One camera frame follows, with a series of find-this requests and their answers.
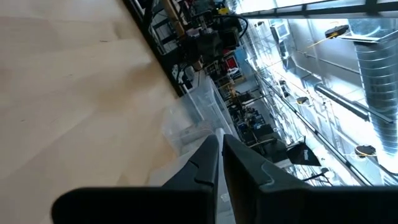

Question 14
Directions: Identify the large spiral ceiling duct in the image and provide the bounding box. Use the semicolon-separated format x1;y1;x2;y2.
354;18;398;156

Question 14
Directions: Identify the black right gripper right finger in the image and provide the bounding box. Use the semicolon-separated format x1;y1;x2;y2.
221;133;398;224

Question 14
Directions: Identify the black photo softbox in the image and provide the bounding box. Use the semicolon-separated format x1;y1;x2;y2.
285;136;323;167

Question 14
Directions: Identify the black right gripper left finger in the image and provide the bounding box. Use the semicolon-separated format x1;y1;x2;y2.
50;134;220;224

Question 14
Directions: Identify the black aluminium table frame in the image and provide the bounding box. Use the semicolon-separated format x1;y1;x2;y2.
123;0;187;97

